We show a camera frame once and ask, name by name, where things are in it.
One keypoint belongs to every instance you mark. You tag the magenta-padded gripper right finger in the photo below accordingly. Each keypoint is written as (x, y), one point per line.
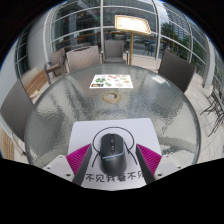
(165, 166)

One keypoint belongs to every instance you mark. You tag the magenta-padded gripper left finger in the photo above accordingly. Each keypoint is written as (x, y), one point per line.
(60, 166)

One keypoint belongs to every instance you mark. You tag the black computer mouse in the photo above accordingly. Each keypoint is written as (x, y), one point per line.
(113, 156)

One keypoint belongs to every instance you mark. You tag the white mouse pad with drawing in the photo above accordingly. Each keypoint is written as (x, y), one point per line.
(143, 133)

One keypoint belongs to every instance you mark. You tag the dark metal folding table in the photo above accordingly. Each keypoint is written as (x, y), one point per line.
(216, 106)

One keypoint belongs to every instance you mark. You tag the colourful printed menu card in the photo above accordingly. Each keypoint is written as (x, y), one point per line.
(111, 81)

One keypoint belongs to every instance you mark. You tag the gold framed menu stand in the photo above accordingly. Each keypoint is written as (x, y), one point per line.
(132, 25)

